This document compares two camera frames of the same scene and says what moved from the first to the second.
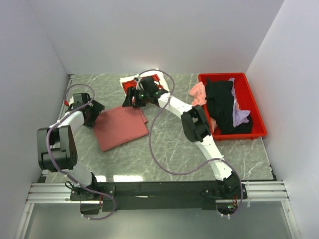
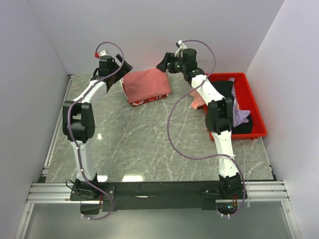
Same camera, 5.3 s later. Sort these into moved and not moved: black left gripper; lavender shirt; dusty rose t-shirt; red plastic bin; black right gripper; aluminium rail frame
Moved: black right gripper; black left gripper; dusty rose t-shirt
Not moved: aluminium rail frame; lavender shirt; red plastic bin
